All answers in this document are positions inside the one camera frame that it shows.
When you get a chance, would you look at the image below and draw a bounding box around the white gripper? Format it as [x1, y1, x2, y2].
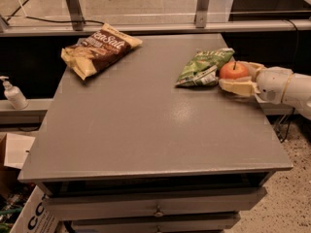
[219, 61, 294, 104]

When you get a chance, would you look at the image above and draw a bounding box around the brown cardboard box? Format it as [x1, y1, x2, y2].
[0, 132, 35, 198]

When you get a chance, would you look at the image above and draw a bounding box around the white pump bottle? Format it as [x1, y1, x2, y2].
[0, 76, 28, 110]

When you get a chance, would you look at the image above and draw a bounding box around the red apple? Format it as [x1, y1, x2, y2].
[219, 61, 249, 80]

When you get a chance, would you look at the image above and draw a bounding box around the right metal railing post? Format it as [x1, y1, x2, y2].
[194, 0, 210, 28]

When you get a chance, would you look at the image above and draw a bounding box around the left metal railing post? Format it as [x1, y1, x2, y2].
[65, 0, 85, 31]

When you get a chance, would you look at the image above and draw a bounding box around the black cable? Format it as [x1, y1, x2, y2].
[5, 0, 105, 26]

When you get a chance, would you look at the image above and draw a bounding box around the lower grey drawer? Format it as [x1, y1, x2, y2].
[72, 213, 240, 233]

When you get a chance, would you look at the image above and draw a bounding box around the white cardboard box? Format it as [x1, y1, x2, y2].
[10, 186, 58, 233]

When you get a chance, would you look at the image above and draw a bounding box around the brown sea salt chip bag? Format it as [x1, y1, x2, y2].
[61, 23, 142, 81]

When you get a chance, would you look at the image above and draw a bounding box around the green jalapeno chip bag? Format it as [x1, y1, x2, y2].
[176, 48, 234, 87]

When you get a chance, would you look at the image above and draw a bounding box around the grey drawer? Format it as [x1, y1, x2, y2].
[72, 213, 240, 233]
[44, 187, 266, 220]

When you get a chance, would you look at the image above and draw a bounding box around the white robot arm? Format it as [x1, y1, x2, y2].
[219, 61, 311, 119]

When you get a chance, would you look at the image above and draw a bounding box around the top grey drawer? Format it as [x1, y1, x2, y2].
[44, 187, 266, 220]

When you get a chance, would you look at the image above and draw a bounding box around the grey drawer cabinet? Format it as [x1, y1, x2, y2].
[17, 33, 294, 233]

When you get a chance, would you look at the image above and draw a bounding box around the metal railing post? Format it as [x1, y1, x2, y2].
[65, 0, 85, 31]
[194, 0, 210, 28]

